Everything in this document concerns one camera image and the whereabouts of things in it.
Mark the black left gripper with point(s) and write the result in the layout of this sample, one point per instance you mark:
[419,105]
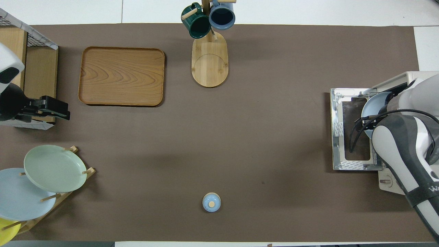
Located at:
[48,104]

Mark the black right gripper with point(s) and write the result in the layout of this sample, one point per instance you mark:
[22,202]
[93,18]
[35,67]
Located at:
[398,92]

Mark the pale blue plate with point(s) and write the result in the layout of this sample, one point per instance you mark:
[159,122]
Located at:
[374,106]

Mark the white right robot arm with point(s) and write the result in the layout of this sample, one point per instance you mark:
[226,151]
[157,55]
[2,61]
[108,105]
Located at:
[401,151]

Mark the silver oven knob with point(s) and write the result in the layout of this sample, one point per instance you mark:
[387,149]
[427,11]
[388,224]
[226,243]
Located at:
[386,181]

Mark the cream toaster oven housing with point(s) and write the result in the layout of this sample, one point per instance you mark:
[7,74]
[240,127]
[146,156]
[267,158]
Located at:
[394,185]

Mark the wooden step shelf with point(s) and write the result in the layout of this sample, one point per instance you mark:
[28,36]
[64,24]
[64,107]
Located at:
[39,75]

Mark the mint green plate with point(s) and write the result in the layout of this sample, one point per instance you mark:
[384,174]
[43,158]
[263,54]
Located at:
[55,168]

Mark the wooden plate rack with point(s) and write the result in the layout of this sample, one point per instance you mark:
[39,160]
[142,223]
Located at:
[87,171]

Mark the wooden crate with mesh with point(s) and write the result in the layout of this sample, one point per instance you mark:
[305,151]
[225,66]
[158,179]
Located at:
[44,42]

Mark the wooden serving tray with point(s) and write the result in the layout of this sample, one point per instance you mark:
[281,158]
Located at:
[120,77]

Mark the light blue racked plate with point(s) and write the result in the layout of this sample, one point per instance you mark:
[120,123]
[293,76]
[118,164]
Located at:
[20,199]

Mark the yellow plate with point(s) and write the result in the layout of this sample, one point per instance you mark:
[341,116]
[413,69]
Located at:
[7,231]

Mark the brown table mat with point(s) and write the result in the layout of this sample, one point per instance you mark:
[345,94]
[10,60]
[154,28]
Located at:
[257,137]

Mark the wooden mug tree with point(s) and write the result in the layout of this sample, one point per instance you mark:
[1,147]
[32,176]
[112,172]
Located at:
[209,65]

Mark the dark green ceramic mug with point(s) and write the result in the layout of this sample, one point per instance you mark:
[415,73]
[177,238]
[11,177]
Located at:
[197,25]

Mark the small blue lidded jar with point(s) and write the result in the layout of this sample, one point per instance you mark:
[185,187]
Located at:
[211,203]

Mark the blue ceramic mug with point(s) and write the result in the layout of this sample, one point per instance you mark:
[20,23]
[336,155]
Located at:
[222,15]

